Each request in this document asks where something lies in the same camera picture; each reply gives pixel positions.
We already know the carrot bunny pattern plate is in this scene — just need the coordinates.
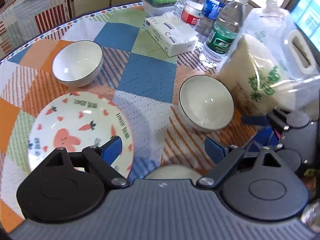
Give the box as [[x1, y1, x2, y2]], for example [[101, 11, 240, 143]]
[[28, 92, 134, 177]]

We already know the white bowl ribbed outside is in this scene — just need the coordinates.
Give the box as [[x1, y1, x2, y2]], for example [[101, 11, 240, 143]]
[[178, 75, 234, 132]]

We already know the white plate black rim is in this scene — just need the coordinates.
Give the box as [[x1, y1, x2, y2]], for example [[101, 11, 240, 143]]
[[144, 164, 202, 182]]

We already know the white bowl dark rim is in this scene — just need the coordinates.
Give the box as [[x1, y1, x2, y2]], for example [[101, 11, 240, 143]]
[[51, 40, 103, 88]]

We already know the clear bag of rice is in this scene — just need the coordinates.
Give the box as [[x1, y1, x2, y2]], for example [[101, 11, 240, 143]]
[[218, 0, 319, 118]]

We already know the green label water bottle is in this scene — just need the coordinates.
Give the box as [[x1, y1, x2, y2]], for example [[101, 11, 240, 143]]
[[199, 0, 246, 68]]

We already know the colourful patchwork tablecloth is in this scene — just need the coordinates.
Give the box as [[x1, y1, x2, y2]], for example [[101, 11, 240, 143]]
[[0, 2, 276, 233]]

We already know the white tissue pack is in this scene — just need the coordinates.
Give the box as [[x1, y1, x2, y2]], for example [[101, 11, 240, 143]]
[[143, 12, 199, 57]]

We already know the red label water bottle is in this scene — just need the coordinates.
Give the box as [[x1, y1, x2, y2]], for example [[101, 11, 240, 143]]
[[181, 0, 206, 26]]

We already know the blue label water bottle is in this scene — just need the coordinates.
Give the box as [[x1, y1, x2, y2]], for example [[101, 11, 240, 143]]
[[194, 0, 232, 44]]

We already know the striped patchwork counter cloth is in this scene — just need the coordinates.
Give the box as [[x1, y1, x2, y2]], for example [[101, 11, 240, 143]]
[[1, 0, 70, 57]]

